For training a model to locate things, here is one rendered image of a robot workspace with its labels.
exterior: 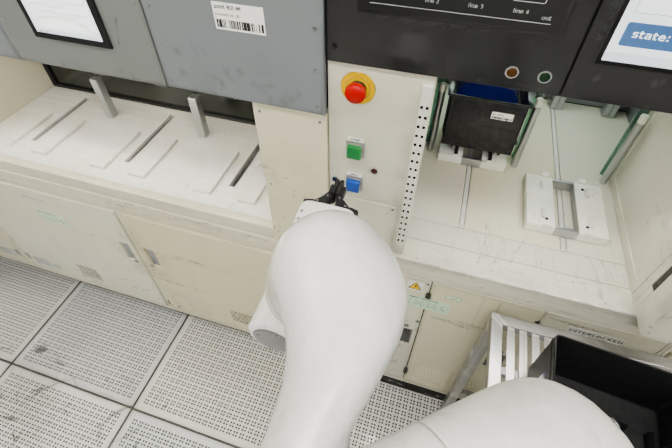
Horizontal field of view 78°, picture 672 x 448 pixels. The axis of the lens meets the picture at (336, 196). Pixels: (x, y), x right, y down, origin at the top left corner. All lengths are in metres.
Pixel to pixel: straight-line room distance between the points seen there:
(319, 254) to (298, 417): 0.09
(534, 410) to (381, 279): 0.10
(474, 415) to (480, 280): 0.91
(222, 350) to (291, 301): 1.74
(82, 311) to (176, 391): 0.64
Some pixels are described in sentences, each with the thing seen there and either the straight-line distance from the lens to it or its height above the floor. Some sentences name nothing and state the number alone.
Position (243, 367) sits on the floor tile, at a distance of 1.95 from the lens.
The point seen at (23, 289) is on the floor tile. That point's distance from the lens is 2.57.
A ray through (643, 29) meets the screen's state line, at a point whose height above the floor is 1.52.
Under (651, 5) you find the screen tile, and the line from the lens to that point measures 0.74.
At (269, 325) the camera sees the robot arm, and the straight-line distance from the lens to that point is 0.61.
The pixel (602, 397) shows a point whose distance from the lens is 1.23.
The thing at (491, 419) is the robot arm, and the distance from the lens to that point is 0.26.
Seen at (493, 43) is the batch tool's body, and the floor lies 1.47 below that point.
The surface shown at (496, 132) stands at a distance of 1.34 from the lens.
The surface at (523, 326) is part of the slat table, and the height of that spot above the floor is 0.76.
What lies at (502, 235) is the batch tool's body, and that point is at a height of 0.87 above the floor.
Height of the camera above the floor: 1.78
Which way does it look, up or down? 46 degrees down
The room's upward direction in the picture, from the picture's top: straight up
